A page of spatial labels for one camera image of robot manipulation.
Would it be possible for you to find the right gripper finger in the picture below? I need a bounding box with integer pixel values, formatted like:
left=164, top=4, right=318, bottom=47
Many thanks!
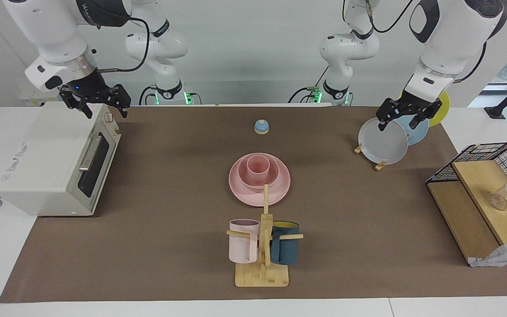
left=59, top=90, right=93, bottom=119
left=104, top=84, right=132, bottom=118

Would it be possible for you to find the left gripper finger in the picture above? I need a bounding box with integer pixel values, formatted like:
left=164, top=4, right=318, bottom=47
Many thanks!
left=376, top=99, right=398, bottom=132
left=413, top=100, right=442, bottom=129

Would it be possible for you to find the pink tumbler cup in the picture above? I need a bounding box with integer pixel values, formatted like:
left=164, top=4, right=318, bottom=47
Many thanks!
left=247, top=156, right=271, bottom=186

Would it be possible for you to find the pink bowl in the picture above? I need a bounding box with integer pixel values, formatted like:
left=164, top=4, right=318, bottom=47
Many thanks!
left=238, top=154, right=280, bottom=190

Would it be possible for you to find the yellow plate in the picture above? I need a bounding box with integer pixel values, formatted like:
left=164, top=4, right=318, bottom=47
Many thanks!
left=398, top=90, right=450, bottom=128

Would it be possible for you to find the light blue plate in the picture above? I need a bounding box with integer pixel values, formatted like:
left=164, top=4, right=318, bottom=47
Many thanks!
left=397, top=114, right=430, bottom=146

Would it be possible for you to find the grey plate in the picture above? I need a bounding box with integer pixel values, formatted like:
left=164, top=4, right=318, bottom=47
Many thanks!
left=358, top=117, right=409, bottom=165

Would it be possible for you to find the wooden plate rack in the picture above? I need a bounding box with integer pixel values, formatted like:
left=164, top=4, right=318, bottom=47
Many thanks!
left=354, top=143, right=388, bottom=171

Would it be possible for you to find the white toaster oven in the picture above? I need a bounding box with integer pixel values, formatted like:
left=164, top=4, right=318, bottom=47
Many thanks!
left=0, top=102, right=122, bottom=217

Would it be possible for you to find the small clear glass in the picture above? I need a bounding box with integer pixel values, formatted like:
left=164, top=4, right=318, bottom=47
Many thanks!
left=489, top=193, right=507, bottom=211

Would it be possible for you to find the brown table mat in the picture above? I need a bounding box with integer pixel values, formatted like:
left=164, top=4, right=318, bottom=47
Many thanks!
left=0, top=106, right=507, bottom=303

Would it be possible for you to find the pink speckled plate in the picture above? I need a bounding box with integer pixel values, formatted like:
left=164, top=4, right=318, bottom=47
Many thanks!
left=229, top=153, right=291, bottom=207

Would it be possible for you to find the dark teal mug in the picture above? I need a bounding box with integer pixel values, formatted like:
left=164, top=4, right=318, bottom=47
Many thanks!
left=270, top=221, right=300, bottom=265

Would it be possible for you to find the pale pink mug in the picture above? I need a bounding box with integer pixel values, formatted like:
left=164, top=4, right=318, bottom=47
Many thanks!
left=228, top=219, right=261, bottom=264

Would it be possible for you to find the wooden mug tree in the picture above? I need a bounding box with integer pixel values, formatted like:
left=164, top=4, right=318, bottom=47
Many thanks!
left=226, top=184, right=304, bottom=288

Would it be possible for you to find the black base cable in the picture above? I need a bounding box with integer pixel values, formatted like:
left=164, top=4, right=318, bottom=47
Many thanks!
left=289, top=66, right=329, bottom=104
left=139, top=85, right=158, bottom=106

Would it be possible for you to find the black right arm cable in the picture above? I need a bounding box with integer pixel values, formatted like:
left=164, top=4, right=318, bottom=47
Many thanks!
left=97, top=17, right=151, bottom=73

